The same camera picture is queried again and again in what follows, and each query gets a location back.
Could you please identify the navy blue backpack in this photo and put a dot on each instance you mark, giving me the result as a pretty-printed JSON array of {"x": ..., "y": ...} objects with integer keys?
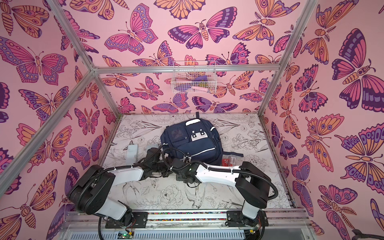
[{"x": 197, "y": 139}]

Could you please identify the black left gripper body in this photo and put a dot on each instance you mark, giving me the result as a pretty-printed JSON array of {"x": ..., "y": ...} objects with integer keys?
[{"x": 160, "y": 167}]

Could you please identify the red pencil case pack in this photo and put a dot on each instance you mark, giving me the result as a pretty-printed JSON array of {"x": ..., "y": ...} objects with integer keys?
[{"x": 230, "y": 160}]

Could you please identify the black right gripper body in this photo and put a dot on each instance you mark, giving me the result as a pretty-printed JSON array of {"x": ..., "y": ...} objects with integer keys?
[{"x": 174, "y": 165}]

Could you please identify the white flat eraser box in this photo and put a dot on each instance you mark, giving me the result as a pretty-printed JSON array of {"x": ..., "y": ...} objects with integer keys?
[{"x": 131, "y": 154}]

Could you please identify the white wire basket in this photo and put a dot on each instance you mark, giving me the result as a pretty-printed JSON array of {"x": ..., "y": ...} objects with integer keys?
[{"x": 195, "y": 77}]

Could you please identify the aluminium frame post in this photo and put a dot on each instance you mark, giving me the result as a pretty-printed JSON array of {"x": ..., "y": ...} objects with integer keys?
[{"x": 301, "y": 24}]

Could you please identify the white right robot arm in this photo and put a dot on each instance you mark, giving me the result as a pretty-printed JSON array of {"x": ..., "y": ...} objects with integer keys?
[{"x": 254, "y": 186}]

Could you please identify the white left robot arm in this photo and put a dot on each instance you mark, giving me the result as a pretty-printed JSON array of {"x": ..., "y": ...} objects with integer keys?
[{"x": 90, "y": 194}]

